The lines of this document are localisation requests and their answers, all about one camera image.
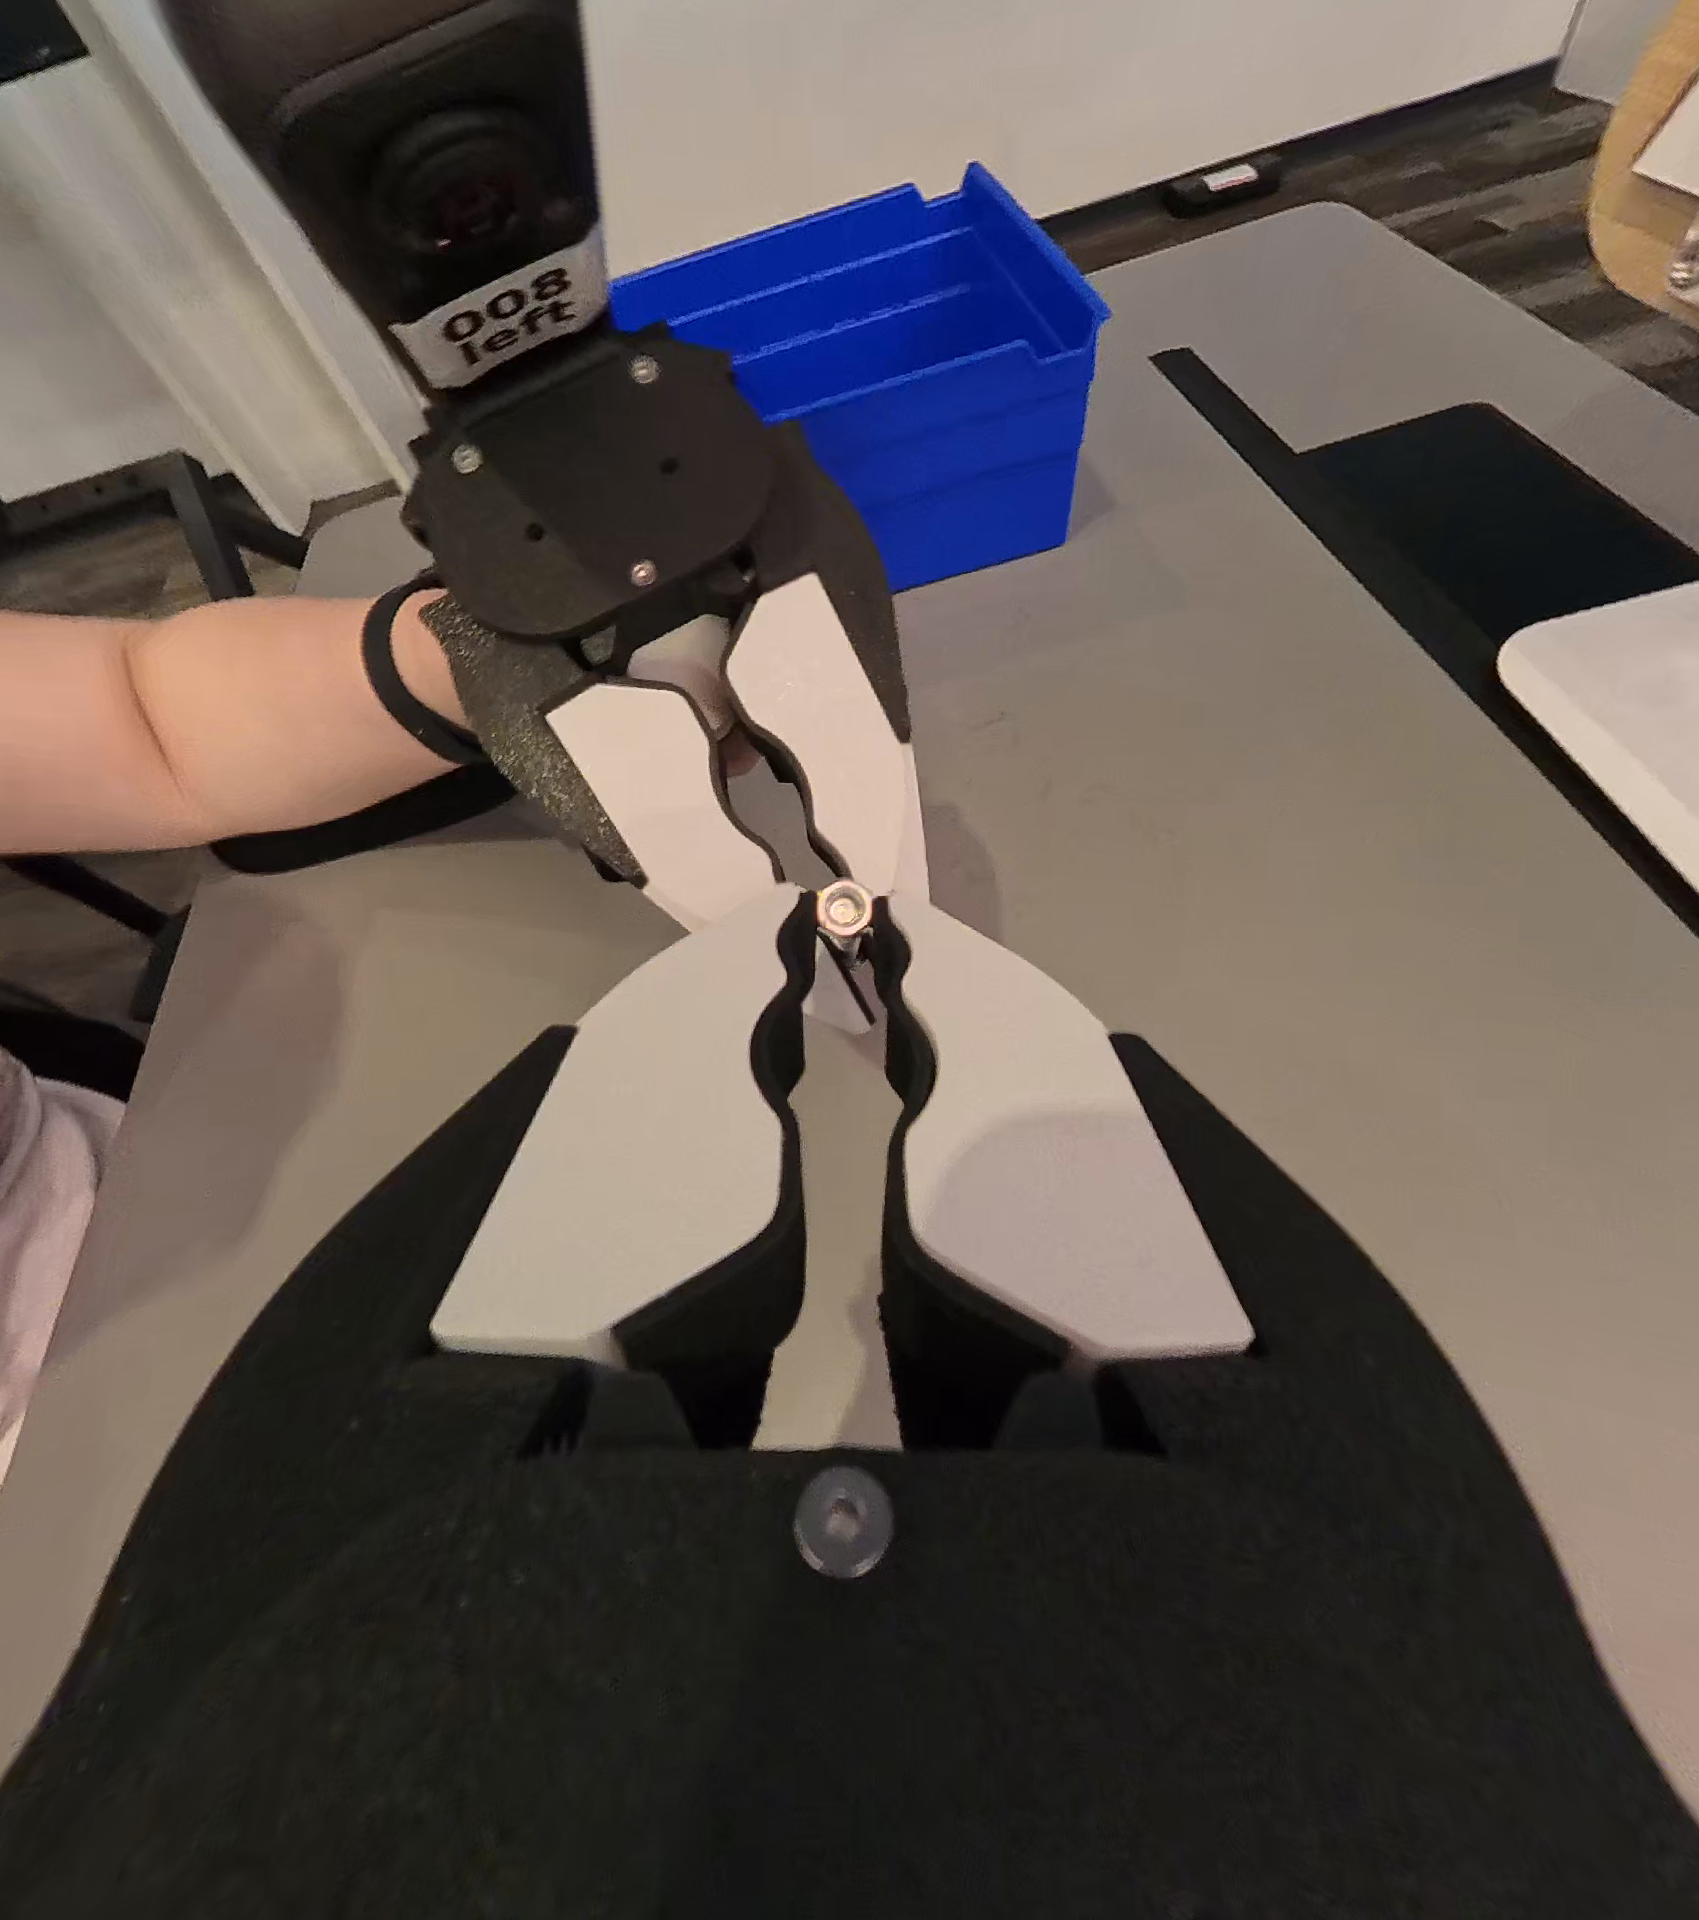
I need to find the person's left forearm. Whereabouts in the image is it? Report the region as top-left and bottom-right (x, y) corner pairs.
(0, 591), (468, 872)

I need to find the blue plastic bin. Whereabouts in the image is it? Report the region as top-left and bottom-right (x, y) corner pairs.
(606, 162), (1110, 593)

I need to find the person's left hand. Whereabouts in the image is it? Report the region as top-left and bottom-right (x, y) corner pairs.
(700, 660), (776, 789)

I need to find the black wrist band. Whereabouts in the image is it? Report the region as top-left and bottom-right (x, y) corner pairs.
(362, 584), (486, 767)

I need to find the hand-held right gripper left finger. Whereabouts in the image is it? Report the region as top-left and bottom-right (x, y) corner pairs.
(426, 899), (816, 1368)

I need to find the black screen stand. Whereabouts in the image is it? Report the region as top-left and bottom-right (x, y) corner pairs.
(0, 390), (304, 580)

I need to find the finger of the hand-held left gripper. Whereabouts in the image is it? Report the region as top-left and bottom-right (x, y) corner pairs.
(722, 574), (936, 906)
(546, 681), (882, 1038)

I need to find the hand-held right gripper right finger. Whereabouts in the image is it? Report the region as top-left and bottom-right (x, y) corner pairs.
(880, 899), (1260, 1368)

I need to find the white stand base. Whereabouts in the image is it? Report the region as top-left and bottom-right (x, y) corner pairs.
(1497, 551), (1699, 1052)

